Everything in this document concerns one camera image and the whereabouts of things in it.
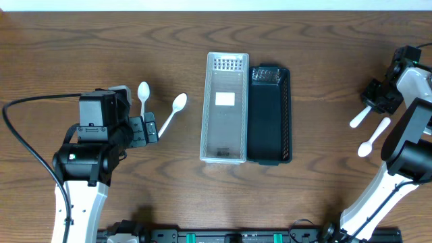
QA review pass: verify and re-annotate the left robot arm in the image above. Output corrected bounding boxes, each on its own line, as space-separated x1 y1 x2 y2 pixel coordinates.
52 86 159 242

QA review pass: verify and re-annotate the white plastic fork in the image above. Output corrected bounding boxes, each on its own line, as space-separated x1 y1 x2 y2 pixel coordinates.
349 106 372 128
357 117 391 157

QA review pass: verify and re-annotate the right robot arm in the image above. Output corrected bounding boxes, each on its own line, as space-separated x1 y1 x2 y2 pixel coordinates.
319 45 431 242

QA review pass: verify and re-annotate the left black cable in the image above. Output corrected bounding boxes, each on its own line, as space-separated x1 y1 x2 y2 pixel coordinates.
1 93 84 243

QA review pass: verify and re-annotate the white plastic fork top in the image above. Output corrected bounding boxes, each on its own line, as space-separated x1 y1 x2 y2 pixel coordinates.
349 106 372 128

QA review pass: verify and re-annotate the clear plastic basket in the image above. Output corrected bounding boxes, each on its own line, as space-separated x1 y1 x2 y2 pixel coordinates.
200 52 249 164

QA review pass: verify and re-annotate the white plastic spoon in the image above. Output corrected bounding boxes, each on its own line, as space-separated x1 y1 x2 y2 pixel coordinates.
158 93 188 138
137 82 151 119

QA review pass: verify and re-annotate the black plastic basket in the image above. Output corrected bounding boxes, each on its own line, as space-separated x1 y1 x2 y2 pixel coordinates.
247 63 293 165

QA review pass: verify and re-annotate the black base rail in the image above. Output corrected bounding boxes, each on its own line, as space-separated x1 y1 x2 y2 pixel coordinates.
96 219 403 243

